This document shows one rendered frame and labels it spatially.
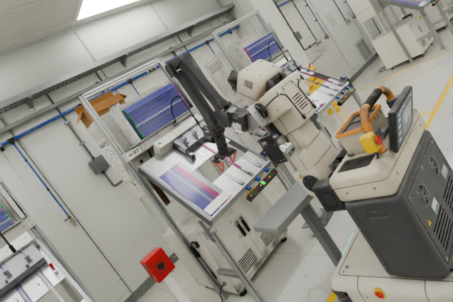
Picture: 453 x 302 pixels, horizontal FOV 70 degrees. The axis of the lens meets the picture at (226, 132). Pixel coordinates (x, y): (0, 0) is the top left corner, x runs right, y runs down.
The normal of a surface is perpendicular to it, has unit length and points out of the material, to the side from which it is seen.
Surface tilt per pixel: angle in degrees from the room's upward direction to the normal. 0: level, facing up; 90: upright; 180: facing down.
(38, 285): 47
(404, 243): 90
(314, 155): 82
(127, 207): 90
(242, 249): 90
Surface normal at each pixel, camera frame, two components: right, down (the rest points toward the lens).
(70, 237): 0.54, -0.26
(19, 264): 0.01, -0.76
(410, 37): -0.63, 0.50
